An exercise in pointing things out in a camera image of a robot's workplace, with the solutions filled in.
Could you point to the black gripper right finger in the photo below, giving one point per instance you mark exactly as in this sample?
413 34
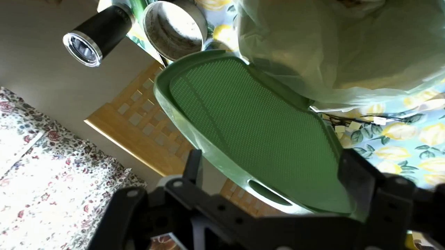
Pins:
359 181

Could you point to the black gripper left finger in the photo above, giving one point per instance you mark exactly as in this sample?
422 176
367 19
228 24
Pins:
192 167

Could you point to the green bin lid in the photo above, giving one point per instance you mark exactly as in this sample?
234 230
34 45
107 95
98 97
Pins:
250 130

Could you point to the lemon print tablecloth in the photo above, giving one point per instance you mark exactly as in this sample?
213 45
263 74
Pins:
408 148

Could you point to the long black stick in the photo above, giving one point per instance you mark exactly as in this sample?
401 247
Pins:
352 119

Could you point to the small round metal cup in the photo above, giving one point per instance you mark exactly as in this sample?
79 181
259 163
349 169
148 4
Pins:
174 33

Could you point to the floral cafe curtain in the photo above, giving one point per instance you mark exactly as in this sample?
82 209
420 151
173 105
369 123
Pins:
46 195

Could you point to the black flashlight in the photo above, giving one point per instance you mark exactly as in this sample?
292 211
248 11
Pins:
104 30

